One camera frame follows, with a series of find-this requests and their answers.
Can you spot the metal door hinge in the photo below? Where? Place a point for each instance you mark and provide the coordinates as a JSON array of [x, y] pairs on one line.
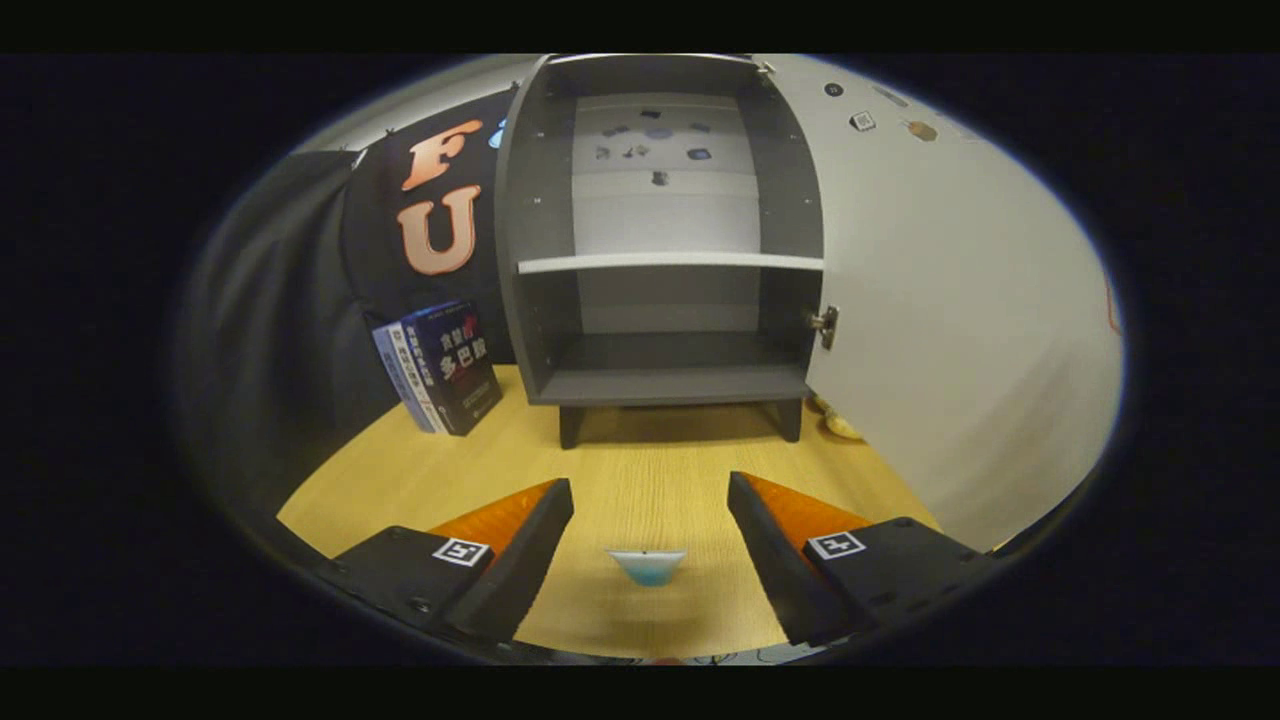
[[826, 325]]

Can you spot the white cabinet door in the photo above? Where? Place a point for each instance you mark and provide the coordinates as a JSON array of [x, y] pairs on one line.
[[950, 320]]

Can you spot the blue translucent bottle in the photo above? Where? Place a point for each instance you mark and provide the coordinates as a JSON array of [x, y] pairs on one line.
[[648, 567]]

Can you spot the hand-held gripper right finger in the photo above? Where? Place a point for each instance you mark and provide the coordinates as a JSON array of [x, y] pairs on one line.
[[775, 558]]

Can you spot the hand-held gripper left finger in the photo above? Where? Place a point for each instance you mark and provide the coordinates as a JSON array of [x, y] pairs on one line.
[[515, 565]]

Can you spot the yellow plush toy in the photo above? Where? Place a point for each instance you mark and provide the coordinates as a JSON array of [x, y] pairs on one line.
[[842, 425]]

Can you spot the black backdrop cloth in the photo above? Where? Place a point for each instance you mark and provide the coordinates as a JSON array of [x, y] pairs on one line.
[[280, 330]]

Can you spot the white cabinet shelf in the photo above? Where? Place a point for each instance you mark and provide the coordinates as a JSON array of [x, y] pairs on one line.
[[670, 262]]

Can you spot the light blue book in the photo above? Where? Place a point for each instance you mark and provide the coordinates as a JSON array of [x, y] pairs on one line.
[[405, 385]]

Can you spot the dark blue book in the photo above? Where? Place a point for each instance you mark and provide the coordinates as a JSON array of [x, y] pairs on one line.
[[460, 365]]

